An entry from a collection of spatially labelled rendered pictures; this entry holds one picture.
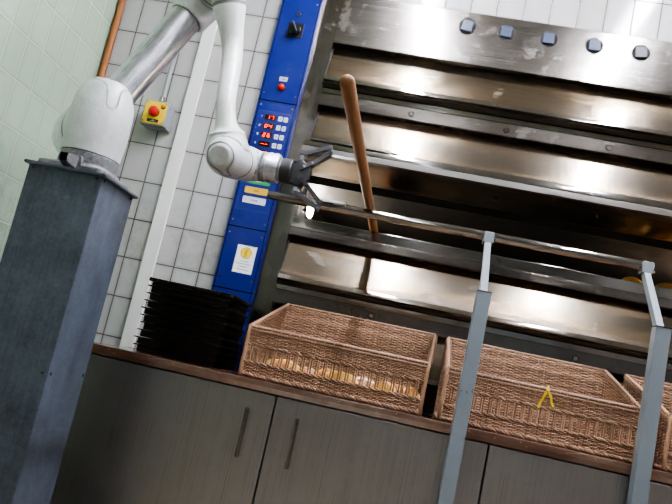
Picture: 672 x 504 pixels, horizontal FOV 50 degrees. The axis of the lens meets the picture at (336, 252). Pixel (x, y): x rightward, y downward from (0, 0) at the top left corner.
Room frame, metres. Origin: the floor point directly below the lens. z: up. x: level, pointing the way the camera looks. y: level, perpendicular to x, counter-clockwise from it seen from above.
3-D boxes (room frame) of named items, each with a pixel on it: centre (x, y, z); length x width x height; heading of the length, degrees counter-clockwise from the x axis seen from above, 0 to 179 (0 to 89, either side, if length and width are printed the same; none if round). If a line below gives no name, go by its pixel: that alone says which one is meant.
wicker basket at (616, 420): (2.27, -0.69, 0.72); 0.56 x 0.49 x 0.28; 82
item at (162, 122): (2.70, 0.79, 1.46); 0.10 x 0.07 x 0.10; 82
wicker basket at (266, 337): (2.35, -0.10, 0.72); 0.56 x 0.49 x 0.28; 81
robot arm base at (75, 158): (1.85, 0.69, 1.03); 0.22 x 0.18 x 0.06; 172
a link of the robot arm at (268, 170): (2.11, 0.24, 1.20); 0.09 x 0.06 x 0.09; 172
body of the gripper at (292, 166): (2.10, 0.17, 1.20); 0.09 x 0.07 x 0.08; 82
